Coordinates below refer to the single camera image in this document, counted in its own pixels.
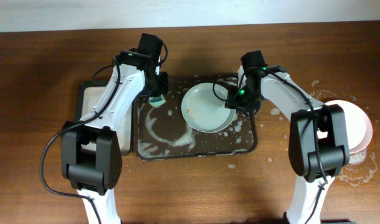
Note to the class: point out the white plate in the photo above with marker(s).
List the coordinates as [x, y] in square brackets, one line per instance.
[352, 112]
[360, 135]

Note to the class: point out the dark brown serving tray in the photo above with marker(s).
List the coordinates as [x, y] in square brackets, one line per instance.
[162, 133]

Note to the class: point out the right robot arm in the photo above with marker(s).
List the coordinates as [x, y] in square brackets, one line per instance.
[318, 146]

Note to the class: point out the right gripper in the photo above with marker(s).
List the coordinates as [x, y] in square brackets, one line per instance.
[234, 102]

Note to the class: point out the pale blue plate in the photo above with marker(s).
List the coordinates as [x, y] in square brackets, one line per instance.
[203, 108]

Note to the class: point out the white plate front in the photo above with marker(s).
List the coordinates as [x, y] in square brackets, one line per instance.
[360, 135]

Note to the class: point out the black soapy water tray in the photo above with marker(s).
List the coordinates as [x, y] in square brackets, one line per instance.
[87, 97]

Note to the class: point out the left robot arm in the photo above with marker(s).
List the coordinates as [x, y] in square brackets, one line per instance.
[91, 148]

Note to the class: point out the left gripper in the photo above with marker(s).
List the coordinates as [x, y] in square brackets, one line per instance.
[164, 86]

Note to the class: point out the yellow green sponge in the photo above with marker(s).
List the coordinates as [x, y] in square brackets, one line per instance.
[156, 101]

